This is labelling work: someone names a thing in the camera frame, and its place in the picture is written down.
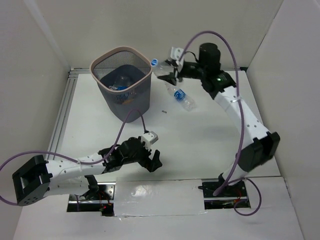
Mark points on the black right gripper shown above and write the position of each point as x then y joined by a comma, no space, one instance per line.
169,78

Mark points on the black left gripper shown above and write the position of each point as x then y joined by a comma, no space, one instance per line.
146,158

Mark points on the clear bottle white cap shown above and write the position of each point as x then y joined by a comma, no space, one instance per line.
160,68

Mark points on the green label water bottle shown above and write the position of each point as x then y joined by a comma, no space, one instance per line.
123,80

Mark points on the blue label bottle blue cap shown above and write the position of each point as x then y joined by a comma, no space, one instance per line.
117,88

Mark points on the small orange juice bottle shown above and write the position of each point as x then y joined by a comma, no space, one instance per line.
127,101

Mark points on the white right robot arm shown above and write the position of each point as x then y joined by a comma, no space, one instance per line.
258,144

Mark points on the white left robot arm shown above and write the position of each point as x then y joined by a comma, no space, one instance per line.
39,178

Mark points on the grey mesh waste bin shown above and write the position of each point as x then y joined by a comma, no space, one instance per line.
126,61

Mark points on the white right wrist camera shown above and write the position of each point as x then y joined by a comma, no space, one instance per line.
176,55

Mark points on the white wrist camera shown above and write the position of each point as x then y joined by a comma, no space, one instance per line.
176,55
149,138

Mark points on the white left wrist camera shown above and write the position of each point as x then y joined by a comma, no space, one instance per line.
149,138

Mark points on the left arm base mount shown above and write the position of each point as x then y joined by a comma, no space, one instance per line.
102,202

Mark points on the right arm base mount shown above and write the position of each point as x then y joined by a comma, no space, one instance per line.
227,198

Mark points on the aluminium frame rail left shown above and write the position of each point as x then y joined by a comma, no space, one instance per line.
63,113

